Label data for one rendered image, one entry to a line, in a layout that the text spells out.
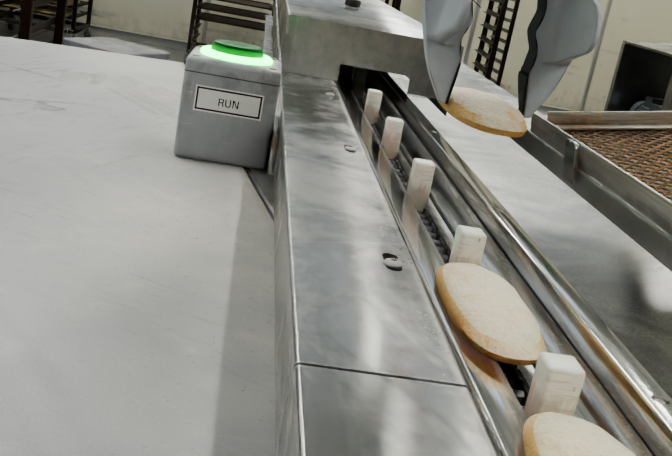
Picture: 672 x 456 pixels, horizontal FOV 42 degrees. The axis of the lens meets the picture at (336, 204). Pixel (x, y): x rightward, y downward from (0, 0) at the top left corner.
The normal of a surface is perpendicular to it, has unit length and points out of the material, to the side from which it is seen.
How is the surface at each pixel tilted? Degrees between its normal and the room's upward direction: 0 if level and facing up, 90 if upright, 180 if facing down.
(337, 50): 90
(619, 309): 0
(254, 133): 90
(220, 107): 90
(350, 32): 90
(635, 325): 0
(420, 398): 0
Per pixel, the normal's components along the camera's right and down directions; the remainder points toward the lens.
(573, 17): -0.99, -0.04
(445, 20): -0.96, -0.26
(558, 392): 0.07, 0.29
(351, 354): 0.18, -0.94
